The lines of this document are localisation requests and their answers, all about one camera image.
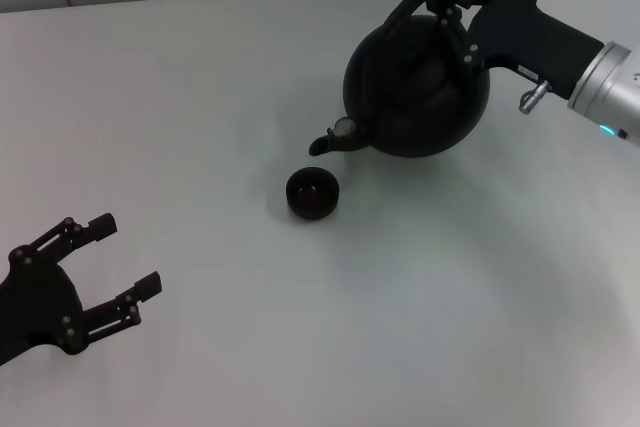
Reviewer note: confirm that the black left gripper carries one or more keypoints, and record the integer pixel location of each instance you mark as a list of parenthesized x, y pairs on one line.
[(35, 307)]

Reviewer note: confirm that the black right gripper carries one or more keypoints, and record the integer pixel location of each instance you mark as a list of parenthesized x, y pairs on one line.
[(530, 42)]

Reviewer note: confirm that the black round teapot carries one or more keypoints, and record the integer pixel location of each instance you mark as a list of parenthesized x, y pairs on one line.
[(410, 97)]

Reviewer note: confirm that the small dark teacup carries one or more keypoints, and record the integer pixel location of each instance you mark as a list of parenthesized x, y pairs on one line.
[(312, 194)]

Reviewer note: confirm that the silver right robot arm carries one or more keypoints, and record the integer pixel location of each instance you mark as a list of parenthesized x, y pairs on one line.
[(610, 92)]

